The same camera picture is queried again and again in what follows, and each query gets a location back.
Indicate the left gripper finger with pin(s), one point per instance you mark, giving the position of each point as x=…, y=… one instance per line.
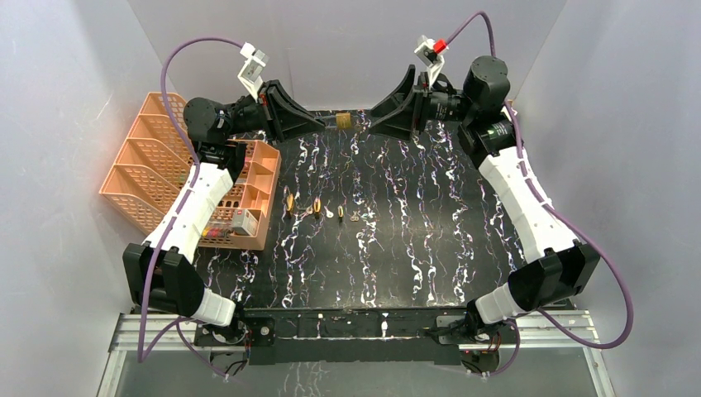
x=286, y=131
x=285, y=112

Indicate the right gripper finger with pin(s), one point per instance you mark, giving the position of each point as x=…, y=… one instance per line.
x=401, y=129
x=401, y=98

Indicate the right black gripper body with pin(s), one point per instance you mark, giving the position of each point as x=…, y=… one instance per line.
x=446, y=107

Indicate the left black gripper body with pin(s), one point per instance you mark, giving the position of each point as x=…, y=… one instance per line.
x=271, y=111

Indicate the large brass padlock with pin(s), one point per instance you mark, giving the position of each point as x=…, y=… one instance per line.
x=289, y=202

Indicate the medium brass padlock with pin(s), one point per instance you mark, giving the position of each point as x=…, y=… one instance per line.
x=317, y=207

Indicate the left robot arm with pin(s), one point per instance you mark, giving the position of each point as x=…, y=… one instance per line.
x=159, y=270

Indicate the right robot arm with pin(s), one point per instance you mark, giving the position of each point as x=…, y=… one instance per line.
x=558, y=265

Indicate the white staple box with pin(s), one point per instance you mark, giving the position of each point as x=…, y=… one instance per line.
x=244, y=223

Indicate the orange plastic desk organizer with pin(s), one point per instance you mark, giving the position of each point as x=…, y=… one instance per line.
x=153, y=164

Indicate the coloured marker set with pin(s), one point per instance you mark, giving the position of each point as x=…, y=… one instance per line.
x=216, y=231

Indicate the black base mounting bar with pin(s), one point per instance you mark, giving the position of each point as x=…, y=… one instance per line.
x=350, y=331

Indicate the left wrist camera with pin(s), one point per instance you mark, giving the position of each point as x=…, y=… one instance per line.
x=250, y=73

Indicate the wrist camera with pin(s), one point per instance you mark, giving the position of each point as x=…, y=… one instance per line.
x=430, y=52
x=250, y=73

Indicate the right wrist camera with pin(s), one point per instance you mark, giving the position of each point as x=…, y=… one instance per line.
x=430, y=52

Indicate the aluminium frame rail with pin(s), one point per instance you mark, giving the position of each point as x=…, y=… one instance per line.
x=546, y=362

